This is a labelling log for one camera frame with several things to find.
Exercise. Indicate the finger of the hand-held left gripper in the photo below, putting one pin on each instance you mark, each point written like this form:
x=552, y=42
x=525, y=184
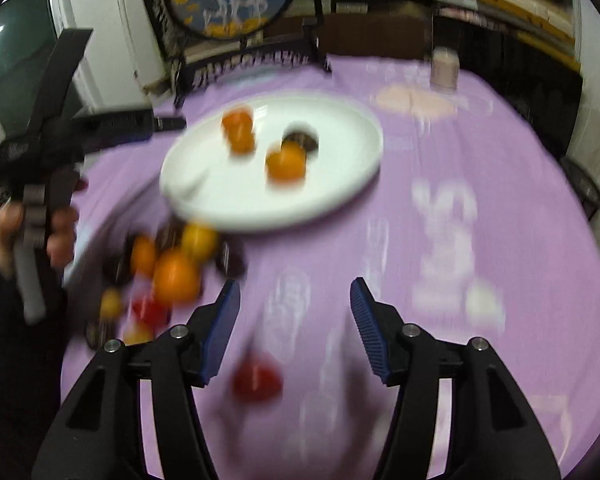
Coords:
x=62, y=75
x=120, y=127

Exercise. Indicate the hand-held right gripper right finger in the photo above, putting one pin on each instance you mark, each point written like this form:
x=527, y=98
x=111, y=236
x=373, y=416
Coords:
x=367, y=330

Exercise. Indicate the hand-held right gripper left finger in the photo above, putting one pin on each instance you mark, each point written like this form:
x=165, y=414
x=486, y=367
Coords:
x=220, y=330

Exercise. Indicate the red tomato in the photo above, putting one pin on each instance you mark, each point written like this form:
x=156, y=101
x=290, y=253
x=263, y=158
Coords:
x=256, y=382
x=150, y=310

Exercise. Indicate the orange tangerine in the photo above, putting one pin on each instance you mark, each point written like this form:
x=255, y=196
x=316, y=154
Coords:
x=238, y=130
x=176, y=275
x=286, y=161
x=144, y=255

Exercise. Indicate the dark brown chestnut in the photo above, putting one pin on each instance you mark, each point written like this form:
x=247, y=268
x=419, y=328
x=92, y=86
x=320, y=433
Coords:
x=306, y=137
x=231, y=260
x=167, y=234

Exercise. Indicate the yellow tomato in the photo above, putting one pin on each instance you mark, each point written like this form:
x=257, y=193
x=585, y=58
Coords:
x=139, y=332
x=199, y=241

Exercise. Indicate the tan longan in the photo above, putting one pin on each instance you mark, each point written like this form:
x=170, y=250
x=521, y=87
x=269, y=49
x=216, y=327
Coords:
x=111, y=302

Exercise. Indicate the white round plate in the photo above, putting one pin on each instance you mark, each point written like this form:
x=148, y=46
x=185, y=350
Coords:
x=330, y=170

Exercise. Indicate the person's left forearm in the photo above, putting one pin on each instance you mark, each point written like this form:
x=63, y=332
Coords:
x=10, y=385

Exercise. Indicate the person's left hand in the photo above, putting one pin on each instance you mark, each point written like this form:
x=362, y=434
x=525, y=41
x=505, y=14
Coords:
x=62, y=237

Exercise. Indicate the glass window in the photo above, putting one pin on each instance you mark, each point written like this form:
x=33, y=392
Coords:
x=15, y=45

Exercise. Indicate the purple printed blanket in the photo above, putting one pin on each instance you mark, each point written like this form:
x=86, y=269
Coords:
x=480, y=285

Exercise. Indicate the round deer painting table screen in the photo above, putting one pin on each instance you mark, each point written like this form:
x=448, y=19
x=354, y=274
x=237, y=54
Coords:
x=230, y=0

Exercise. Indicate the black round stool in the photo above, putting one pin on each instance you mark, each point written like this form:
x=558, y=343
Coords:
x=585, y=187

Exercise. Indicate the brown wooden board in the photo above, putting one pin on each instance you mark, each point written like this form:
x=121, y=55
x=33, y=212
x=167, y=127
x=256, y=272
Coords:
x=370, y=35

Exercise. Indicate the pale pink drink can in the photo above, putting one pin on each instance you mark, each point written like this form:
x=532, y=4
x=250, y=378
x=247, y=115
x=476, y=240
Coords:
x=444, y=67

